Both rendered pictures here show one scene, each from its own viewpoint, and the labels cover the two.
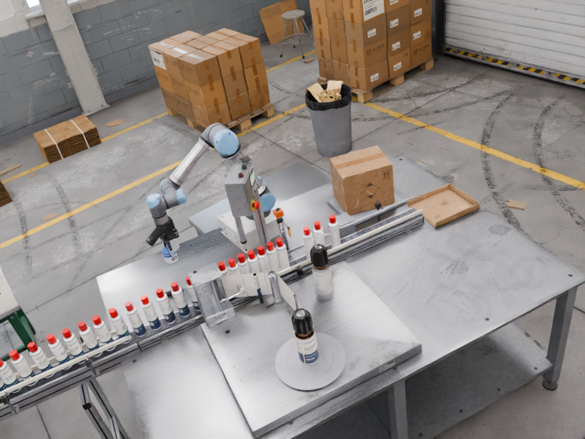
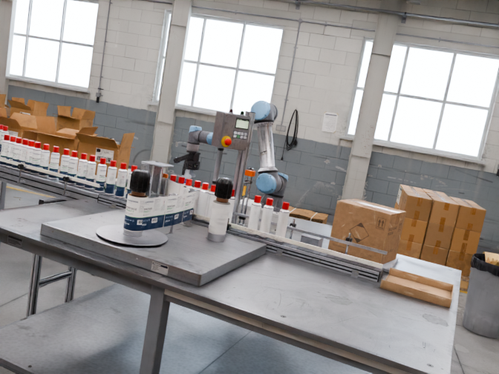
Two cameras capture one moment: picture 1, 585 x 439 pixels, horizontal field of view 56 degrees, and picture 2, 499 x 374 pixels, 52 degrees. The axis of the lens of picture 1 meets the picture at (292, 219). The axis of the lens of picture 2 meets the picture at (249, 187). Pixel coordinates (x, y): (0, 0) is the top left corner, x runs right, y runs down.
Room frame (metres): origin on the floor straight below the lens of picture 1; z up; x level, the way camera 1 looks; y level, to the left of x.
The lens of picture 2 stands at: (0.26, -1.77, 1.51)
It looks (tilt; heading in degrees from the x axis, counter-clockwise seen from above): 9 degrees down; 42
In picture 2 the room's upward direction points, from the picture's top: 10 degrees clockwise
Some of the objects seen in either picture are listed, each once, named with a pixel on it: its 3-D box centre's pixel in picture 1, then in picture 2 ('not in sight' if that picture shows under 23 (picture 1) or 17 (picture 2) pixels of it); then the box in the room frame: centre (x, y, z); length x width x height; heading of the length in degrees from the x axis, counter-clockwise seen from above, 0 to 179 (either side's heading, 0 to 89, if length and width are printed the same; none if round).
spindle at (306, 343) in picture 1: (305, 337); (137, 202); (1.58, 0.04, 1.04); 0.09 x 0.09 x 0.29
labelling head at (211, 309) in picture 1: (211, 294); (154, 187); (1.98, 0.44, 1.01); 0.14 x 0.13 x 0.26; 109
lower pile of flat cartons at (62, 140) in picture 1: (67, 138); (302, 219); (6.17, 2.43, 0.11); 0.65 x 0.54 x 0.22; 117
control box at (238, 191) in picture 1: (242, 190); (231, 130); (2.25, 0.21, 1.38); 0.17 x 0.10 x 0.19; 165
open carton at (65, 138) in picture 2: not in sight; (64, 142); (2.44, 2.36, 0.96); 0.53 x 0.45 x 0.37; 32
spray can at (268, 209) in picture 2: (319, 238); (266, 217); (2.28, -0.12, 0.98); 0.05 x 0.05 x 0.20
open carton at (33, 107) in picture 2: not in sight; (27, 113); (3.20, 4.86, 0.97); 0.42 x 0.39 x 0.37; 27
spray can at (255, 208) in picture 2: (309, 243); (255, 214); (2.25, -0.06, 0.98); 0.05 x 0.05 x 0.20
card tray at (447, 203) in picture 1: (442, 204); (417, 286); (2.54, -0.86, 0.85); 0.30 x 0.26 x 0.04; 109
